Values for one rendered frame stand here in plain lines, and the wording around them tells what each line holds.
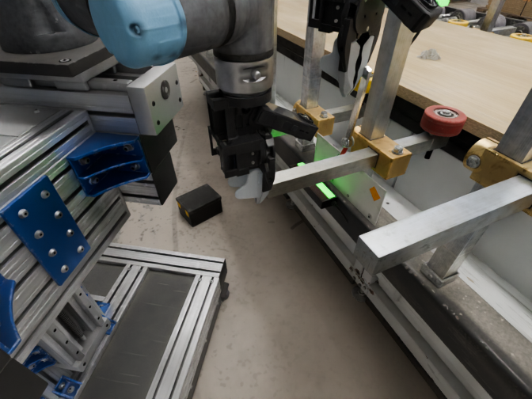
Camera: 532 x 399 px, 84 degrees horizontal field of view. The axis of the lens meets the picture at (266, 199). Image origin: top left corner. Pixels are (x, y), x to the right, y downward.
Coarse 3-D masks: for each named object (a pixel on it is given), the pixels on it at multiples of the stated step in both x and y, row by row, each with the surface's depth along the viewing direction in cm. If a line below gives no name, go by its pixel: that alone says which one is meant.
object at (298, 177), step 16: (400, 144) 61; (416, 144) 62; (432, 144) 64; (336, 160) 57; (352, 160) 57; (368, 160) 58; (288, 176) 53; (304, 176) 53; (320, 176) 55; (336, 176) 57; (272, 192) 52
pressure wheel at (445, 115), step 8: (424, 112) 62; (432, 112) 62; (440, 112) 62; (448, 112) 61; (456, 112) 62; (424, 120) 62; (432, 120) 60; (440, 120) 59; (448, 120) 59; (456, 120) 59; (464, 120) 59; (424, 128) 63; (432, 128) 61; (440, 128) 60; (448, 128) 60; (456, 128) 60; (448, 136) 61
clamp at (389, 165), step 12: (360, 144) 62; (372, 144) 59; (384, 144) 59; (396, 144) 59; (384, 156) 57; (396, 156) 56; (408, 156) 57; (372, 168) 61; (384, 168) 58; (396, 168) 57
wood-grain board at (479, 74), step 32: (288, 0) 175; (288, 32) 117; (448, 32) 116; (480, 32) 116; (416, 64) 87; (448, 64) 87; (480, 64) 87; (512, 64) 87; (416, 96) 71; (448, 96) 70; (480, 96) 70; (512, 96) 70; (480, 128) 60
